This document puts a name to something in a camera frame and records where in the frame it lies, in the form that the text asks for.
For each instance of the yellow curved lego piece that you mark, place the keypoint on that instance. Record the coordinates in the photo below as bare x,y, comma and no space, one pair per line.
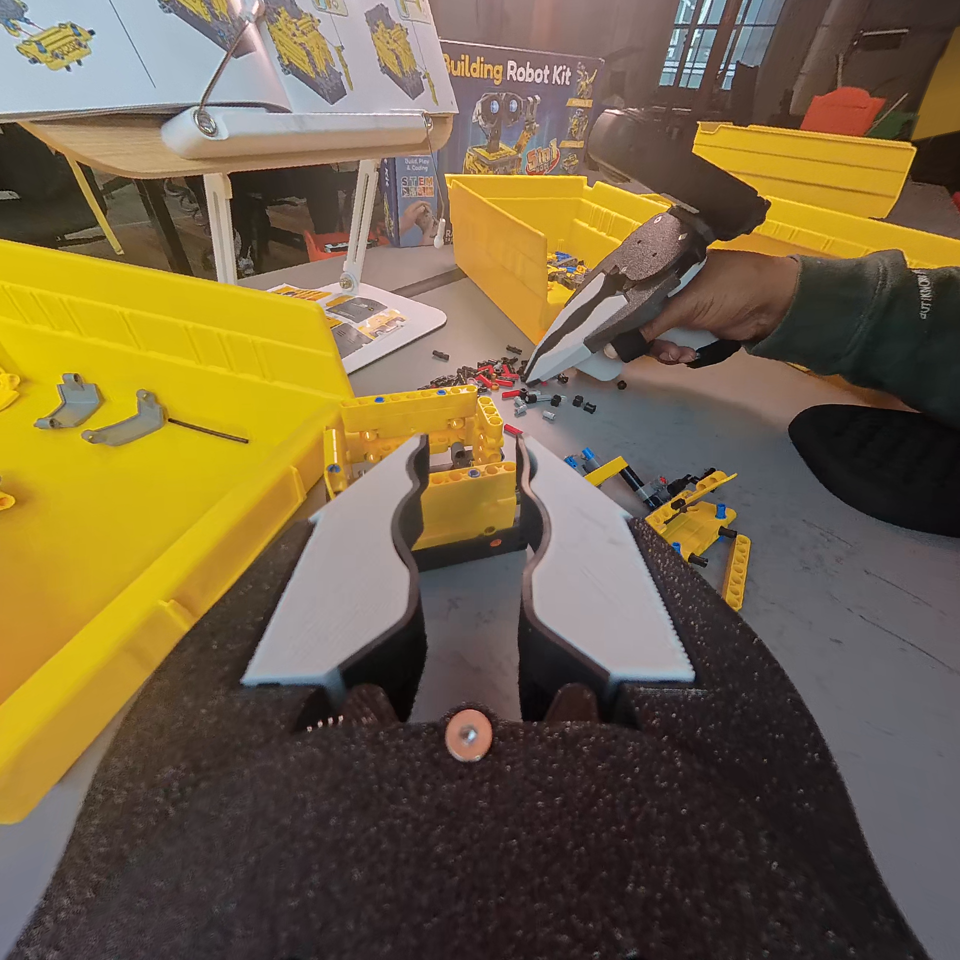
7,390

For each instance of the blue lego set box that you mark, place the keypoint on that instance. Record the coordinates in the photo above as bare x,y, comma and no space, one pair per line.
480,82

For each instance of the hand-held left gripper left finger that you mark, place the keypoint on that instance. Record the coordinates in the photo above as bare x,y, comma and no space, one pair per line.
330,585

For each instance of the person's right forearm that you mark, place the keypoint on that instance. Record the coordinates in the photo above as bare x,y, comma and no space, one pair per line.
862,322

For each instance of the lego instruction booklet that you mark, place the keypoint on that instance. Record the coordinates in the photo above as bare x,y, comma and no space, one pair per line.
150,60

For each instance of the grey angled lego piece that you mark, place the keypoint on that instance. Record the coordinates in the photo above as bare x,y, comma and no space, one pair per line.
142,416
79,394

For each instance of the yellow plastic bin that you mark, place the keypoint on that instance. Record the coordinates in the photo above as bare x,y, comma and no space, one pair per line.
150,525
810,165
495,240

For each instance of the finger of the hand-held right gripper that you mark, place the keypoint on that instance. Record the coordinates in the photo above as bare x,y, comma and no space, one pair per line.
604,322
589,296

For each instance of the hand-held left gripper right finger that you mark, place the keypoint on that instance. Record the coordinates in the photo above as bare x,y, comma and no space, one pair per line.
607,585

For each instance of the sticker sheet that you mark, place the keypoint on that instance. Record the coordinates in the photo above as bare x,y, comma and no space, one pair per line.
345,319

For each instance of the lego axle and gear assembly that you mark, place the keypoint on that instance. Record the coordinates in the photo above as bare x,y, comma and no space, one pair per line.
604,469

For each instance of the yellow lego panel with pins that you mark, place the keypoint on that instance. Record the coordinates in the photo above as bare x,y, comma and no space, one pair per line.
686,521

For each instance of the pile of small lego pins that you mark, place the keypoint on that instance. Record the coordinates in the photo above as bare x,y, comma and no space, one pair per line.
487,375

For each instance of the yellow lego beam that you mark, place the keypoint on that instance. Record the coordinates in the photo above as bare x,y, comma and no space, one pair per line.
736,570

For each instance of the person's right hand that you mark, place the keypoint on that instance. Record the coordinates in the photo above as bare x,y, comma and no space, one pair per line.
742,292

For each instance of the orange plastic object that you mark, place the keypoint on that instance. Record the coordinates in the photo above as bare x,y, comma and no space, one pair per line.
840,112

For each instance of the heap of mixed lego parts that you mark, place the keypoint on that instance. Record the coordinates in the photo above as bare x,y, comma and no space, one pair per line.
566,270

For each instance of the black lego axle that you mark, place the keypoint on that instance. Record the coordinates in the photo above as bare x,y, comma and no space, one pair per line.
210,431

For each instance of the yellow lego robot body model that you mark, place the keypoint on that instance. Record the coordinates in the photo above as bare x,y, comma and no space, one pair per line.
465,502

